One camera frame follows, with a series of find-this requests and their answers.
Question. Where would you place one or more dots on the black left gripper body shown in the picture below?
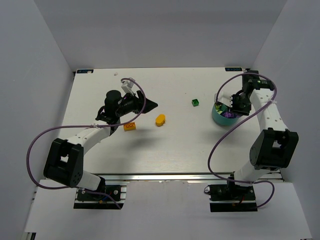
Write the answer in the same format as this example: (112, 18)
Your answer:
(141, 102)

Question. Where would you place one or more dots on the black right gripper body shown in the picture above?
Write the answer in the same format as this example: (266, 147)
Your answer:
(238, 107)

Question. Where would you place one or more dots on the yellow oval lego brick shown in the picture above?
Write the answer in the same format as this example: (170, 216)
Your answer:
(160, 120)

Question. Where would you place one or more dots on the lime rectangular lego brick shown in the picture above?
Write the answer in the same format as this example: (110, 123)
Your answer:
(219, 108)

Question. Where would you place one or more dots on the green lego with heart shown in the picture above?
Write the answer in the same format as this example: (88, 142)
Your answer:
(195, 102)

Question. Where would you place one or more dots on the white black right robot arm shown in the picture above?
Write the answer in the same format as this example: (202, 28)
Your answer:
(275, 145)

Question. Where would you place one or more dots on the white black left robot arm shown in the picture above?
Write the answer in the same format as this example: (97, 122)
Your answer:
(65, 161)

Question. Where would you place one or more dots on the yellow long lego brick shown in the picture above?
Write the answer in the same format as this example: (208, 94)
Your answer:
(129, 127)

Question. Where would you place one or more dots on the teal round divided container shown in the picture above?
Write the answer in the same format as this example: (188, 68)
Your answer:
(218, 119)

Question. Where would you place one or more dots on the blue label sticker right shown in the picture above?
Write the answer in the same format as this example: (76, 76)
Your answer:
(233, 69)

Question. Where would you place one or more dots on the blue label sticker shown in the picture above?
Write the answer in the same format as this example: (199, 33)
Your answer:
(233, 69)
(84, 71)

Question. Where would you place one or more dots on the blue label sticker left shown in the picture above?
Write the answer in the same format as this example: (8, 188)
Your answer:
(84, 71)

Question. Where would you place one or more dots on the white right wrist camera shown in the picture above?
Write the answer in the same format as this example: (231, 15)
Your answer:
(223, 98)

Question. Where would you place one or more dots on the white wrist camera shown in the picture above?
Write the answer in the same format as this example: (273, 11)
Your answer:
(223, 98)
(127, 85)

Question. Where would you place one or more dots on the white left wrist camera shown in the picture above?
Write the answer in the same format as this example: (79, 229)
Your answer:
(127, 85)

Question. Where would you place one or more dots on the aluminium table edge rail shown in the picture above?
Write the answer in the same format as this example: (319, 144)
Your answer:
(201, 177)

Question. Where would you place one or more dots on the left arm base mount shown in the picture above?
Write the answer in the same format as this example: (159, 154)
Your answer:
(113, 198)

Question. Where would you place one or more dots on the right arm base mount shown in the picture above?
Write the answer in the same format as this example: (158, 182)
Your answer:
(231, 198)

